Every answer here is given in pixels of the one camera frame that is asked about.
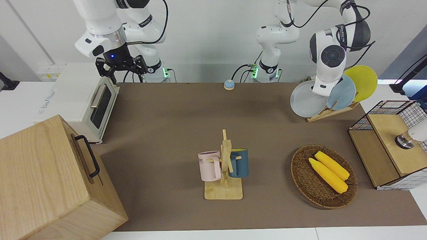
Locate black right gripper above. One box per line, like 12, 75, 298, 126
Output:
95, 43, 148, 85

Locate gray plate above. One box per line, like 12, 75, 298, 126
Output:
290, 80, 328, 118

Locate wooden plate rack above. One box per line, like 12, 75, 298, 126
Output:
306, 101, 361, 123

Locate light blue plate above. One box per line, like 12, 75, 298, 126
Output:
326, 75, 357, 111

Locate yellow plate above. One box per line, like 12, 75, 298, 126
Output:
344, 65, 378, 102

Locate white toaster oven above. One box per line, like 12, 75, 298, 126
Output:
33, 63, 120, 144

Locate brown table mat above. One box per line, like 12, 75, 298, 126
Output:
90, 82, 427, 232

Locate pink mug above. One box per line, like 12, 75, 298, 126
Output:
198, 151, 222, 182

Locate dark blue mug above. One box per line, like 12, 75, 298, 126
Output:
229, 148, 249, 178

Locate wooden mug tree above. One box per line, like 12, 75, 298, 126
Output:
204, 129, 244, 200

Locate brown wicker basket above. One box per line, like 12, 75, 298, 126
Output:
291, 144, 358, 209

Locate yellow corn cob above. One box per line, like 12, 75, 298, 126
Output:
314, 151, 350, 181
308, 157, 349, 194

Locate white bottle with silver base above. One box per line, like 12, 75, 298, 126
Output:
395, 118, 427, 149

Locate dark blue crate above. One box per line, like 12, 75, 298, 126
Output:
408, 89, 427, 110

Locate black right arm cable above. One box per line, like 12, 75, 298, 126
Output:
126, 0, 169, 45

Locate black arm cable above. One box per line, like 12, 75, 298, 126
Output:
126, 0, 169, 45
284, 0, 376, 59

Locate white wall socket panel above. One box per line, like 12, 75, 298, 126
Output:
37, 63, 64, 81

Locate black base power cables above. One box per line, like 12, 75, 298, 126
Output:
232, 50, 264, 83

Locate black camera stand base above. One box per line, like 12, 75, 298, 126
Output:
0, 72, 20, 92

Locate wooden box with black handle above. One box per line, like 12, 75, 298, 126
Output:
0, 114, 129, 240

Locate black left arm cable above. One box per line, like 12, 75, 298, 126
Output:
284, 0, 376, 59

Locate wire shelf with wooden boards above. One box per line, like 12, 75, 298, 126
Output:
348, 100, 427, 191

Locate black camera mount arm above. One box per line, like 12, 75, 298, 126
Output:
389, 55, 427, 95

